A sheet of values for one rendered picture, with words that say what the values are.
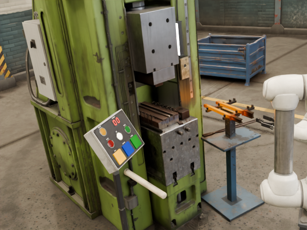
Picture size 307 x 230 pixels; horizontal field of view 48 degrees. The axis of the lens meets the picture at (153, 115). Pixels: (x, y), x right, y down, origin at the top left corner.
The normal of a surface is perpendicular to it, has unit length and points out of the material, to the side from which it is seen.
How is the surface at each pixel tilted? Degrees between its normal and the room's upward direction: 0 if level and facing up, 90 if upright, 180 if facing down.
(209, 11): 91
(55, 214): 0
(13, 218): 0
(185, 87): 90
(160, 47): 90
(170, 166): 90
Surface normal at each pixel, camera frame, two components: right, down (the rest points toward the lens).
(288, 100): -0.10, 0.40
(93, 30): -0.78, 0.30
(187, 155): 0.62, 0.24
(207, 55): -0.61, 0.36
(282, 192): -0.26, 0.23
